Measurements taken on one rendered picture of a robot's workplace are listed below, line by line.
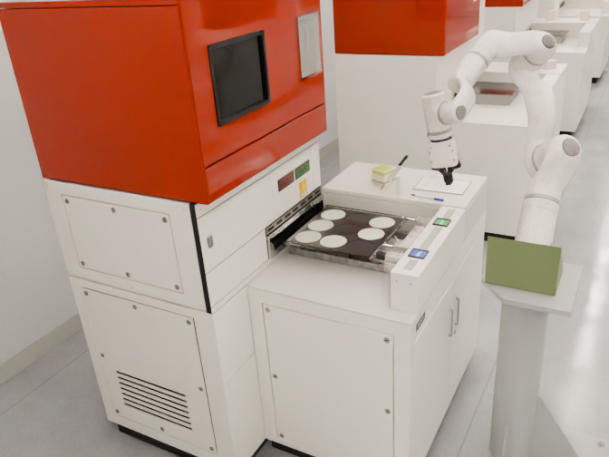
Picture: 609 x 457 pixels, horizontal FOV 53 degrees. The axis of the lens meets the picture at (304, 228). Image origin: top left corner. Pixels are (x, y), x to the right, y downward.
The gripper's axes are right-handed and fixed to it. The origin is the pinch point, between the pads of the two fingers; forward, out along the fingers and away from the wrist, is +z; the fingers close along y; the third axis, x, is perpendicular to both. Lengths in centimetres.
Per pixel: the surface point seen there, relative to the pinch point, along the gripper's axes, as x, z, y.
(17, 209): -33, -14, -208
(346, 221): -4.4, 12.9, -43.1
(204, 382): -71, 46, -79
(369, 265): -23.9, 22.5, -26.7
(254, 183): -39, -17, -56
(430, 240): -19.2, 15.6, -3.3
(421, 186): 24.6, 10.6, -20.7
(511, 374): -17, 71, 16
